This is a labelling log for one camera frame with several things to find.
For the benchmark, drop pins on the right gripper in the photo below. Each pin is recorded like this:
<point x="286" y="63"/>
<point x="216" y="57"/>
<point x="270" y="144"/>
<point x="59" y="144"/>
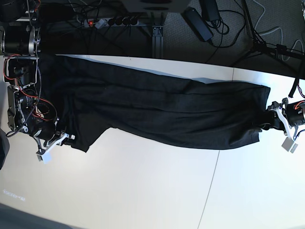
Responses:
<point x="49" y="133"/>

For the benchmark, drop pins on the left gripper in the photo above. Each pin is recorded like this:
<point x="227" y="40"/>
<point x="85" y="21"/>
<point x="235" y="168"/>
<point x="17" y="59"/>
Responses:
<point x="284" y="116"/>

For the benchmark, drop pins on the dark grey T-shirt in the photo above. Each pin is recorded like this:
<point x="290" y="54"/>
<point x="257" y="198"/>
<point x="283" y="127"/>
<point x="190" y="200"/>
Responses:
<point x="91" y="97"/>

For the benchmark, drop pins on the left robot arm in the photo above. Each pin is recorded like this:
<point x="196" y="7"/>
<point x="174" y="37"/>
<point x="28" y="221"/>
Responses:
<point x="300" y="90"/>

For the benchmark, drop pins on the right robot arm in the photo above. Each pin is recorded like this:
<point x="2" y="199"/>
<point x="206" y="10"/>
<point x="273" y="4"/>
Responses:
<point x="29" y="113"/>

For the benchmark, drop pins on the dark object at left edge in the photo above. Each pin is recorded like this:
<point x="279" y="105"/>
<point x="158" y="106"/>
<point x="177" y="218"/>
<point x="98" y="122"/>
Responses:
<point x="4" y="147"/>

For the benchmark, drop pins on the black tripod stand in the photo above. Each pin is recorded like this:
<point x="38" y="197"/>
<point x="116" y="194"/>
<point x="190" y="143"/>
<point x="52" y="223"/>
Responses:
<point x="261" y="47"/>

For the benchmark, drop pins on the black power adapter brick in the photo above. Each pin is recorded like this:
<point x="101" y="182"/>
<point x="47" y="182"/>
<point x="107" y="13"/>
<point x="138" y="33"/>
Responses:
<point x="197" y="24"/>

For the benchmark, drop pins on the grey power strip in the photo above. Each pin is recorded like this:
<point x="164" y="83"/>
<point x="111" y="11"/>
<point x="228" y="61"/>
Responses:
<point x="110" y="22"/>

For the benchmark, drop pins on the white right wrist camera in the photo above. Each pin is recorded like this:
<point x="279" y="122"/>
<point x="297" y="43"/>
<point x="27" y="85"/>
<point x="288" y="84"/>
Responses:
<point x="44" y="158"/>

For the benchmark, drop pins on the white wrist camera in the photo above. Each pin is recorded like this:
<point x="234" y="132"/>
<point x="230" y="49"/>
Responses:
<point x="44" y="158"/>
<point x="289" y="145"/>

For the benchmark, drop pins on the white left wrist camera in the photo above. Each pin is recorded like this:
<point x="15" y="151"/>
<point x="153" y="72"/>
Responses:
<point x="289" y="145"/>

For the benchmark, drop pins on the aluminium frame post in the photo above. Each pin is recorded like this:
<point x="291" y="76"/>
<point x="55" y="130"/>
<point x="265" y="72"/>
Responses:
<point x="157" y="19"/>

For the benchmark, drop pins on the grey base camera mount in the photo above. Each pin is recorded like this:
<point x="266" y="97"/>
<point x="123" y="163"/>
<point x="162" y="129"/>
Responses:
<point x="155" y="5"/>

